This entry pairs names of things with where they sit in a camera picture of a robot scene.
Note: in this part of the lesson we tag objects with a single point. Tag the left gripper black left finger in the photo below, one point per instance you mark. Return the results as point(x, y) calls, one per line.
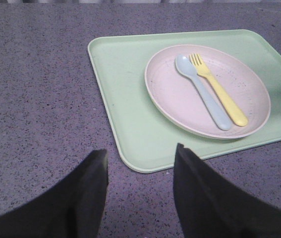
point(73, 208)

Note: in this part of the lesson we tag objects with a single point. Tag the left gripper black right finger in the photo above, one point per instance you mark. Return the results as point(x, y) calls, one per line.
point(209, 206)

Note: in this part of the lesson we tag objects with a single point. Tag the yellow plastic fork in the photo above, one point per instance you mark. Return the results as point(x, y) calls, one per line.
point(232, 109)

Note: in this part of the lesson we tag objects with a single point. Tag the white round plate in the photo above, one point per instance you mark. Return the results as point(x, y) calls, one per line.
point(177, 99)

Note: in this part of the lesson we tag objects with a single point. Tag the light green rectangular tray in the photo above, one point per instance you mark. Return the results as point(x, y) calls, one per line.
point(145, 138)

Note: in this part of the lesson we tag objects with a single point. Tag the light blue plastic spoon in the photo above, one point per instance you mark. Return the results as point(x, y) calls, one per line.
point(187, 69)

